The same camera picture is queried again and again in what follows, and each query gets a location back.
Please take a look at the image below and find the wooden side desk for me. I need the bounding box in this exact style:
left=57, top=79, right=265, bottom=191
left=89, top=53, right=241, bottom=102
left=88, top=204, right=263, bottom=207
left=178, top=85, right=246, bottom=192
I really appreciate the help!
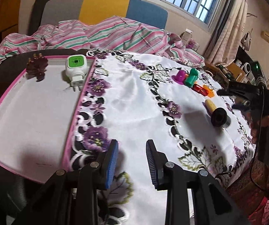
left=204, top=62, right=246, bottom=88

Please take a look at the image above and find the multicolour sofa backrest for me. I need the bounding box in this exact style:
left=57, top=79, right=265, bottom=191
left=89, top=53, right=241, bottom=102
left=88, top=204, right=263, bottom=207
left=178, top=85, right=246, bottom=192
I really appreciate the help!
left=27, top=0, right=168, bottom=35

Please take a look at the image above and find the black lens cylinder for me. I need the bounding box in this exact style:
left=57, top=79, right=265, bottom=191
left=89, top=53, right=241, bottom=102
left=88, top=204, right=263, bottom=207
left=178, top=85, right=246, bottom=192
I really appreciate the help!
left=211, top=108, right=231, bottom=128

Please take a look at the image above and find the purple perforated plastic toy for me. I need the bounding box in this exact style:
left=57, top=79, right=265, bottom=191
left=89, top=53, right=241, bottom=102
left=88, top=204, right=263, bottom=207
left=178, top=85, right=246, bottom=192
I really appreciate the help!
left=171, top=70, right=188, bottom=85

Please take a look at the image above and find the pink rimmed white tray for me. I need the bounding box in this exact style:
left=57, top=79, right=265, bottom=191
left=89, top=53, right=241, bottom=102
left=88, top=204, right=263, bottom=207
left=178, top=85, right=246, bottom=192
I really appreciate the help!
left=0, top=55, right=97, bottom=185

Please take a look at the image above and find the red metallic cylinder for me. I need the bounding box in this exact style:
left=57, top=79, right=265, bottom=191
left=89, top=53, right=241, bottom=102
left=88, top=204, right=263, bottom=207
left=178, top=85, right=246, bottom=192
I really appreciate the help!
left=192, top=84, right=209, bottom=96

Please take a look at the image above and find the beige floral curtain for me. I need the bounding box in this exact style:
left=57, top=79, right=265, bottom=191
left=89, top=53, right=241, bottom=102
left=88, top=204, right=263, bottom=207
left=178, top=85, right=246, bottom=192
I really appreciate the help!
left=204, top=0, right=248, bottom=66

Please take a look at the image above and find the white carton box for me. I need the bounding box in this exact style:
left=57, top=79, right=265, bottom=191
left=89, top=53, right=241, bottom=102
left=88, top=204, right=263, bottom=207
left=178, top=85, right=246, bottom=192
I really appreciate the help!
left=180, top=29, right=192, bottom=46

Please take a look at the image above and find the dark maroon hair clip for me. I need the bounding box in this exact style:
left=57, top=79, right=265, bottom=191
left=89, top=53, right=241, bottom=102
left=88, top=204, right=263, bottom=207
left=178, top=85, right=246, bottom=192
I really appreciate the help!
left=26, top=53, right=48, bottom=82

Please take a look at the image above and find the white floral tablecloth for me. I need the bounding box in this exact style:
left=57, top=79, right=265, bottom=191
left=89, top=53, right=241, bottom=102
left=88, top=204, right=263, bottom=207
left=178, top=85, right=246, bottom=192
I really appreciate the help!
left=69, top=49, right=255, bottom=224

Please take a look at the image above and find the striped pink blanket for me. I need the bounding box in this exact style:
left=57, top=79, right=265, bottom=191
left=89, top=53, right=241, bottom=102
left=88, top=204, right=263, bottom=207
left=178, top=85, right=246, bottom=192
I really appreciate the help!
left=0, top=16, right=205, bottom=67

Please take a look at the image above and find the orange plastic scoop toy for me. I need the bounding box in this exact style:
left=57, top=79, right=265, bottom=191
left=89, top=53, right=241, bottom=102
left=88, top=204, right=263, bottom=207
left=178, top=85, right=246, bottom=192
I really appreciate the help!
left=203, top=85, right=215, bottom=98

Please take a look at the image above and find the green ridged plastic toy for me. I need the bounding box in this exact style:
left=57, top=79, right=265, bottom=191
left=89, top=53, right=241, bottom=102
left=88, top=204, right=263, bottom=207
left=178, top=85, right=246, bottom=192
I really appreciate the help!
left=184, top=68, right=199, bottom=88

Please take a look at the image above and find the white green plug adapter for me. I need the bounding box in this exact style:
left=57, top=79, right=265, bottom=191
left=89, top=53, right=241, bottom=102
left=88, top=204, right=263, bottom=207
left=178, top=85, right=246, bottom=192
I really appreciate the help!
left=65, top=54, right=88, bottom=91

